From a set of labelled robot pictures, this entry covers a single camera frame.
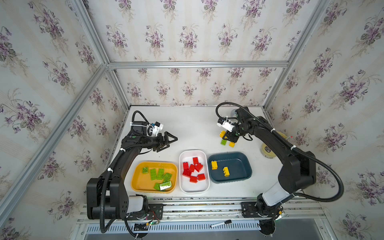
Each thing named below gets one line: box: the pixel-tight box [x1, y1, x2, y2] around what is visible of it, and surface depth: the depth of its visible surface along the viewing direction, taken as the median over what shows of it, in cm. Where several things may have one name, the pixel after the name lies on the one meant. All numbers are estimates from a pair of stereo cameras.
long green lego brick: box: [150, 168, 157, 181], surface depth 86 cm
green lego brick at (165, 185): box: [159, 181, 172, 191], surface depth 81 cm
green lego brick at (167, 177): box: [162, 173, 172, 183], surface depth 84 cm
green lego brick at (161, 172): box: [156, 168, 165, 180], surface depth 86 cm
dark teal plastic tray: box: [208, 152, 253, 184], surface depth 88 cm
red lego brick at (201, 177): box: [197, 173, 206, 181], surface depth 85 cm
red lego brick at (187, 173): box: [182, 169, 192, 178], surface depth 87 cm
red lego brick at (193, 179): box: [189, 175, 198, 184], surface depth 84 cm
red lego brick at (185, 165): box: [182, 162, 190, 169], surface depth 88 cm
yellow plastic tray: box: [131, 161, 178, 194], surface depth 84 cm
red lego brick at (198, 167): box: [194, 162, 204, 173], surface depth 88 cm
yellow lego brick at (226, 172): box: [223, 166, 230, 177], surface depth 86 cm
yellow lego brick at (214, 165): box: [211, 160, 218, 170], surface depth 88 cm
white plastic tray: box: [179, 149, 211, 194], surface depth 87 cm
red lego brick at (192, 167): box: [189, 164, 196, 172], surface depth 88 cm
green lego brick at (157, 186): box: [154, 183, 161, 191], surface depth 81 cm
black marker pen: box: [210, 219, 232, 228], surface depth 72 cm
